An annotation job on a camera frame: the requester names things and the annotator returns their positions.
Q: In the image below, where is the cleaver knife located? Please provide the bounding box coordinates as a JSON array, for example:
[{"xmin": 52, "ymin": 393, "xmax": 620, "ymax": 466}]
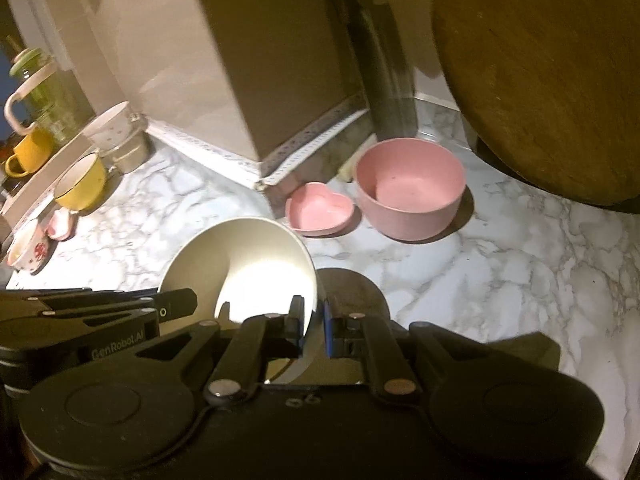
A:
[{"xmin": 350, "ymin": 0, "xmax": 418, "ymax": 141}]

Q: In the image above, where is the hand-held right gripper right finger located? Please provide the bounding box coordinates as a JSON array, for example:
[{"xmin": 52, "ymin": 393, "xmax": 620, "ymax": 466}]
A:
[{"xmin": 322, "ymin": 294, "xmax": 506, "ymax": 406}]

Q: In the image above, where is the white dotted bowl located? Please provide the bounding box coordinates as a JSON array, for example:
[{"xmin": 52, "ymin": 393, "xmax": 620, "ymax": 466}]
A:
[{"xmin": 82, "ymin": 101, "xmax": 133, "ymax": 147}]

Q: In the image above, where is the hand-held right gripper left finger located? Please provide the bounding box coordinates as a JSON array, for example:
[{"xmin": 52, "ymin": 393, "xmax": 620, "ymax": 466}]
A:
[{"xmin": 127, "ymin": 296, "xmax": 306, "ymax": 406}]

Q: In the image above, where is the green glass pitcher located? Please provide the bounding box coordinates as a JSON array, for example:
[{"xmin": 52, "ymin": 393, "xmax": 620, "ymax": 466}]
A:
[{"xmin": 4, "ymin": 48, "xmax": 76, "ymax": 143}]

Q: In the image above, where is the pink heart-shaped dish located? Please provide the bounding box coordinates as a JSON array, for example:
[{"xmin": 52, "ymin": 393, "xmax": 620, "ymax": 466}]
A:
[{"xmin": 286, "ymin": 182, "xmax": 356, "ymax": 237}]

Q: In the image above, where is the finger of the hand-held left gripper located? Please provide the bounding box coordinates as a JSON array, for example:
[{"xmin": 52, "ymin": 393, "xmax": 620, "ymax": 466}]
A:
[
  {"xmin": 0, "ymin": 287, "xmax": 93, "ymax": 307},
  {"xmin": 37, "ymin": 287, "xmax": 198, "ymax": 322}
]

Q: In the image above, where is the small pink dish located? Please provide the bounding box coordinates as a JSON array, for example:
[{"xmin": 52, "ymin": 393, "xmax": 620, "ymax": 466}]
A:
[{"xmin": 46, "ymin": 208, "xmax": 78, "ymax": 241}]

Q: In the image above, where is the yellow bowl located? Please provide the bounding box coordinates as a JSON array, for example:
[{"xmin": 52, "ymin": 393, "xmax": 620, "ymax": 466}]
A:
[{"xmin": 53, "ymin": 151, "xmax": 108, "ymax": 211}]

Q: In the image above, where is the round wooden cutting board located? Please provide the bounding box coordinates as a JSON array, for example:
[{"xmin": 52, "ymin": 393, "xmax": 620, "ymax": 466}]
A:
[{"xmin": 431, "ymin": 0, "xmax": 640, "ymax": 207}]

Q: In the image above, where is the glass food container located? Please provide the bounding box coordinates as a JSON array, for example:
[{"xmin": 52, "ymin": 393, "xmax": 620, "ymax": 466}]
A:
[{"xmin": 107, "ymin": 115, "xmax": 150, "ymax": 173}]

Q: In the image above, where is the white bowl with red print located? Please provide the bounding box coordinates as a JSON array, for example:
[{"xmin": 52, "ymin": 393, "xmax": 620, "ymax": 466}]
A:
[{"xmin": 6, "ymin": 219, "xmax": 51, "ymax": 273}]

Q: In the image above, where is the pink bowl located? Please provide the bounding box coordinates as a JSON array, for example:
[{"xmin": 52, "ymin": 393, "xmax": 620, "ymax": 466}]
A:
[{"xmin": 354, "ymin": 138, "xmax": 468, "ymax": 241}]

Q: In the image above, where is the cream bowl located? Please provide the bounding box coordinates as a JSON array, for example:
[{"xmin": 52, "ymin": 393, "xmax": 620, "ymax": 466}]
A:
[{"xmin": 157, "ymin": 217, "xmax": 319, "ymax": 386}]

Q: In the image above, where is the yellow mug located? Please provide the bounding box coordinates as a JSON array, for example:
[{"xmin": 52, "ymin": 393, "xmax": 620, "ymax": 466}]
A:
[{"xmin": 4, "ymin": 130, "xmax": 55, "ymax": 177}]

